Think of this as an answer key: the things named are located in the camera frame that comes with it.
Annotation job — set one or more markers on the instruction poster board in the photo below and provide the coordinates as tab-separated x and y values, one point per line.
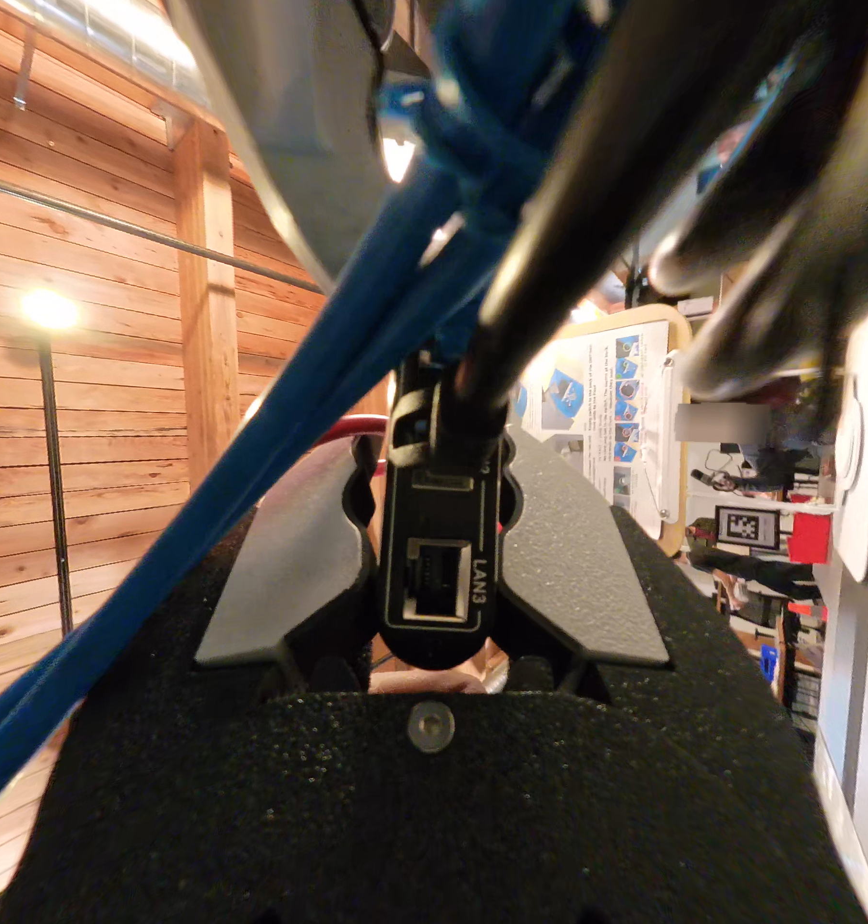
621	433

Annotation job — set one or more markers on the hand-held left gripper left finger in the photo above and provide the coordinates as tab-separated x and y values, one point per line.
289	577

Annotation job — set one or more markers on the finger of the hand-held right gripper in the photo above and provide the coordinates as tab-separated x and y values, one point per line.
802	289
289	94

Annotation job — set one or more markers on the steel pole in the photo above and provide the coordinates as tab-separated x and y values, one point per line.
116	224

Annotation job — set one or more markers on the black pole lamp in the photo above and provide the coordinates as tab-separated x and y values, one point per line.
55	433

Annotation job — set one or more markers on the black network switch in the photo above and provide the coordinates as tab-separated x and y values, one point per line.
437	520

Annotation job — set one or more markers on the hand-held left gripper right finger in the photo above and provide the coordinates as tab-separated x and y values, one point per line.
571	570

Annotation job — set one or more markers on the black and white tag board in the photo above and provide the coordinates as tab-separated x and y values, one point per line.
748	527

